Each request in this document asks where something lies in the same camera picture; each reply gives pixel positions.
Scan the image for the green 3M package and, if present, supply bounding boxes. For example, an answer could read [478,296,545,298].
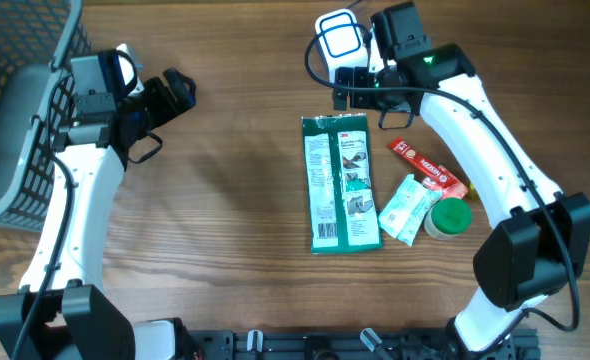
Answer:
[301,114,383,254]

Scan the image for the red stick sachet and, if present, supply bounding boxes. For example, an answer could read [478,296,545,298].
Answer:
[388,138,469,199]

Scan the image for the teal pack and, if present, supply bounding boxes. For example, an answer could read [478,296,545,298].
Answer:
[378,174,442,246]

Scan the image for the grey plastic mesh basket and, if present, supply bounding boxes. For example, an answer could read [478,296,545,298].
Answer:
[0,0,92,232]

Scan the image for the green lidded jar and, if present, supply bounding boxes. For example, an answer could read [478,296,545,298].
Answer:
[423,198,472,240]

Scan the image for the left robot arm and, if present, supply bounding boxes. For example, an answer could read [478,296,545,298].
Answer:
[0,49,205,359]

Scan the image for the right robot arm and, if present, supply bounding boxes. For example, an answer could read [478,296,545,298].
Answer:
[315,2,590,359]

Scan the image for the white barcode scanner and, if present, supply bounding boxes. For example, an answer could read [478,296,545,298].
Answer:
[315,8,370,83]

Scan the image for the left black camera cable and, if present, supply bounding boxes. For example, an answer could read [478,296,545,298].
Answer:
[9,72,79,360]

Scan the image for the black camera cable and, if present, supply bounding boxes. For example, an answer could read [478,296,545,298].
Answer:
[9,72,79,360]
[303,22,581,334]

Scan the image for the right black camera cable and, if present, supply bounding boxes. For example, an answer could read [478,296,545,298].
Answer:
[303,22,581,334]

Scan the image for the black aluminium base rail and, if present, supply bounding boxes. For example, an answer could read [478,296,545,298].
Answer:
[174,327,541,360]

